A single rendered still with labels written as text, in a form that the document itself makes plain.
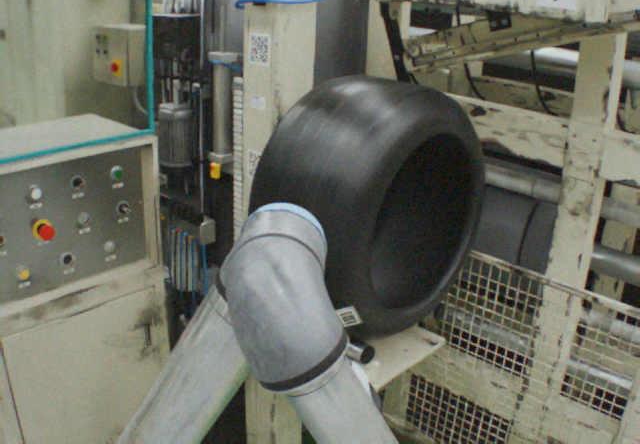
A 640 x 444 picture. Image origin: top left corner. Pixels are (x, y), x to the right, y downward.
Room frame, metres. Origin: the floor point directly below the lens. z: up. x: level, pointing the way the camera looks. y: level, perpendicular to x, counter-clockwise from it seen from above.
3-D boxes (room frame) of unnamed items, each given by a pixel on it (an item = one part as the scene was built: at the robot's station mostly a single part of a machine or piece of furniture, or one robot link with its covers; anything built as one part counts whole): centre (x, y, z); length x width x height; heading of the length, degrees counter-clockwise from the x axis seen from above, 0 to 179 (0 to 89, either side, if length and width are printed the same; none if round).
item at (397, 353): (1.41, -0.09, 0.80); 0.37 x 0.36 x 0.02; 137
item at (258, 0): (1.57, 0.11, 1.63); 0.19 x 0.19 x 0.06; 47
